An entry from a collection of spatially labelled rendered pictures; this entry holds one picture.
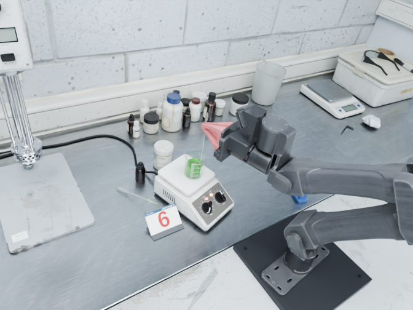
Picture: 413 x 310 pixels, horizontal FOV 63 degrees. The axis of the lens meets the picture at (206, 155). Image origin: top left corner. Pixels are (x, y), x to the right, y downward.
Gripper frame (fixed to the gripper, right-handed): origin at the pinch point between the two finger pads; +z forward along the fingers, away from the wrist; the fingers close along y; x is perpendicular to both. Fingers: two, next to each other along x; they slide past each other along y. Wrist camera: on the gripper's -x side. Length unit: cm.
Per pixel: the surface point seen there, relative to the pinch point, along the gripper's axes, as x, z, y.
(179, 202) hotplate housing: 20.0, -1.0, 8.4
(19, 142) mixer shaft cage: 6.3, 31.3, 31.2
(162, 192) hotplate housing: 21.0, 5.4, 8.3
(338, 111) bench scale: 23, -13, -81
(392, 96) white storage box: 21, -27, -113
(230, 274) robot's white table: 25.7, -22.2, 13.2
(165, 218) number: 22.7, -0.8, 13.5
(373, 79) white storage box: 13, -17, -105
